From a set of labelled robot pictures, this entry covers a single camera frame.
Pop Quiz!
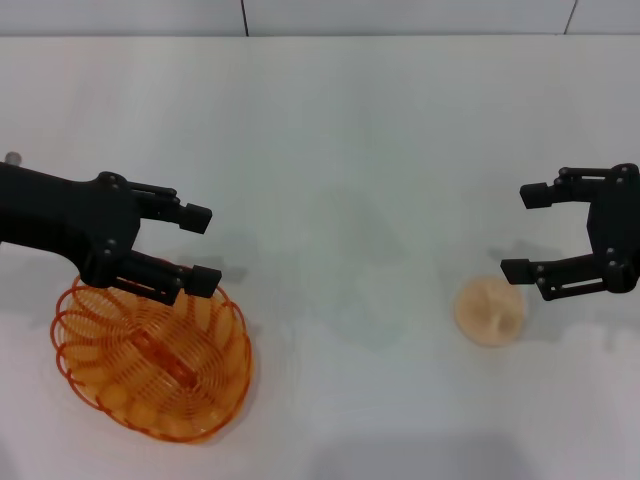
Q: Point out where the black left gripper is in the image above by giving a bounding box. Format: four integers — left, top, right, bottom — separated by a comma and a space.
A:
0, 163, 223, 306

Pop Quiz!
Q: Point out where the beige steamed bun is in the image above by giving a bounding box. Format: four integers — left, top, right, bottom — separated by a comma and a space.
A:
453, 276, 528, 348

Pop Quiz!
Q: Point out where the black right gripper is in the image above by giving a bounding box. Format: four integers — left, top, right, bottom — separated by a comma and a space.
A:
500, 163, 640, 302

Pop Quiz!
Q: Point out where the orange woven plastic basket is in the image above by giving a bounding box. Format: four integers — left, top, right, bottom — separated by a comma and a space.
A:
49, 263, 253, 444

